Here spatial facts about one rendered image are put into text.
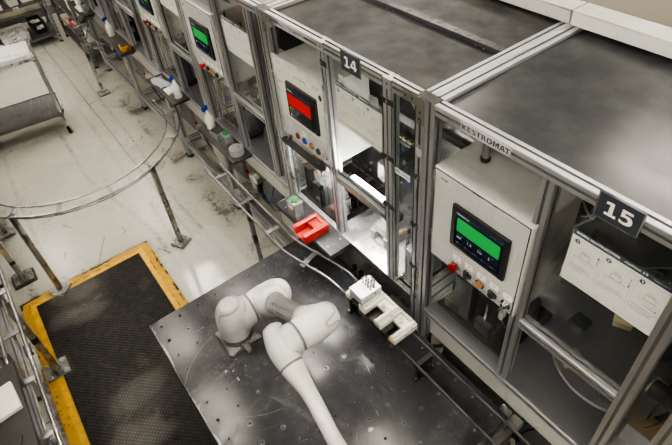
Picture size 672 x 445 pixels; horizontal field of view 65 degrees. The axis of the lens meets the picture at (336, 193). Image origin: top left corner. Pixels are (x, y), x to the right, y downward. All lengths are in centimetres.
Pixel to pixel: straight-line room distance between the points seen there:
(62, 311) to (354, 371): 239
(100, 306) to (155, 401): 94
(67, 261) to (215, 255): 118
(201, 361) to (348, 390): 75
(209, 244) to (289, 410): 202
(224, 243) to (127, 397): 132
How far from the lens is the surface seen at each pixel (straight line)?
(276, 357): 212
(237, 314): 264
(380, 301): 265
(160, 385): 366
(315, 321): 214
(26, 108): 639
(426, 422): 256
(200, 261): 421
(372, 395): 261
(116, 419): 366
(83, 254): 468
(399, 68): 205
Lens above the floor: 300
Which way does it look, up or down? 42 degrees down
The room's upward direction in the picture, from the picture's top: 6 degrees counter-clockwise
